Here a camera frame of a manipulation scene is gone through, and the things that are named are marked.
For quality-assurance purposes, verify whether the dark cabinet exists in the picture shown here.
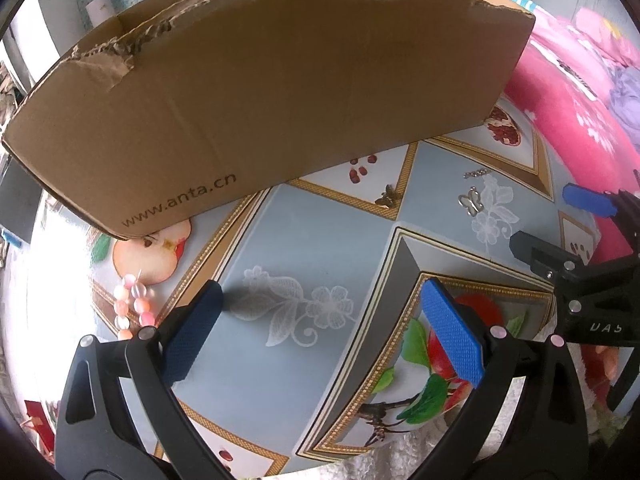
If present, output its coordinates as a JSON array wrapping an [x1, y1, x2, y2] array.
[[0, 158, 42, 244]]

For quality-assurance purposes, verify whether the pink rolled mat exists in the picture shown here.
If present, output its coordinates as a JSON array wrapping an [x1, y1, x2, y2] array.
[[85, 0, 117, 28]]

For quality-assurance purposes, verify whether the pink orange bead bracelet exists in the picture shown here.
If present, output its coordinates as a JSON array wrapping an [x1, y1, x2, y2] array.
[[112, 273, 156, 340]]

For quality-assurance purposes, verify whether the pink floral blanket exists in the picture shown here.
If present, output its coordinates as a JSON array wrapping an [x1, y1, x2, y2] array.
[[502, 6, 640, 266]]

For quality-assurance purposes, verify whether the gold butterfly clip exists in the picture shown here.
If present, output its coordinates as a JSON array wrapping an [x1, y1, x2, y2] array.
[[458, 186, 485, 218]]

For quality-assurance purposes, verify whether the fruit pattern tablecloth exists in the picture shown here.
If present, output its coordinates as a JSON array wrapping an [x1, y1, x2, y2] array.
[[14, 94, 601, 476]]

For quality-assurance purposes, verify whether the small rhinestone hair pin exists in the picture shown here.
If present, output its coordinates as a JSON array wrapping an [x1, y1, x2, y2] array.
[[463, 168, 491, 180]]

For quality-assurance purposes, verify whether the brown cardboard box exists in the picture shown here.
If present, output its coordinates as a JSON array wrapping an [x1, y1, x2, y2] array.
[[2, 0, 535, 238]]

